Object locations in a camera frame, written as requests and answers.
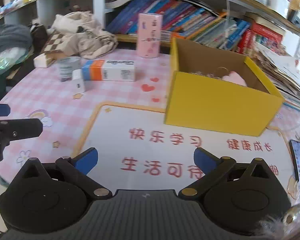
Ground small white box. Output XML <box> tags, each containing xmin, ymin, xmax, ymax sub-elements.
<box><xmin>71</xmin><ymin>69</ymin><xmax>85</xmax><ymax>94</ymax></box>

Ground clear packing tape roll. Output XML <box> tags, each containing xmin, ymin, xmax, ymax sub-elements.
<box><xmin>56</xmin><ymin>56</ymin><xmax>81</xmax><ymax>82</ymax></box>

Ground pink plush pig toy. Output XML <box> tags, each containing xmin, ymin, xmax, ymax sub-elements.
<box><xmin>222</xmin><ymin>71</ymin><xmax>247</xmax><ymax>87</ymax></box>

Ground grey folded blanket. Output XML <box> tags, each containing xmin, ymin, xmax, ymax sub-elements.
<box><xmin>0</xmin><ymin>24</ymin><xmax>32</xmax><ymax>53</ymax></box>

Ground yellow cardboard box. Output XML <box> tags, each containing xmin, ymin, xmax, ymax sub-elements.
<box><xmin>165</xmin><ymin>38</ymin><xmax>284</xmax><ymax>137</ymax></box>

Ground wooden chess board box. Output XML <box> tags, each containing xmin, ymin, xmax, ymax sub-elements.
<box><xmin>40</xmin><ymin>30</ymin><xmax>66</xmax><ymax>61</ymax></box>

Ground white orange usmile box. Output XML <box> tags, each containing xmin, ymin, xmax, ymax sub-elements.
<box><xmin>81</xmin><ymin>60</ymin><xmax>136</xmax><ymax>82</ymax></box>

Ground stack of papers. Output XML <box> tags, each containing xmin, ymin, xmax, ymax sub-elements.
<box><xmin>251</xmin><ymin>42</ymin><xmax>300</xmax><ymax>111</ymax></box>

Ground beige cloth bag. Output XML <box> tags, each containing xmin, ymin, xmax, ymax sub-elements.
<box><xmin>52</xmin><ymin>11</ymin><xmax>118</xmax><ymax>60</ymax></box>

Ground row of leaning books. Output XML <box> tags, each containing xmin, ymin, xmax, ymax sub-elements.
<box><xmin>106</xmin><ymin>0</ymin><xmax>285</xmax><ymax>55</ymax></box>

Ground pink cylindrical canister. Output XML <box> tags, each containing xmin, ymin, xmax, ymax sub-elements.
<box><xmin>136</xmin><ymin>13</ymin><xmax>163</xmax><ymax>59</ymax></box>

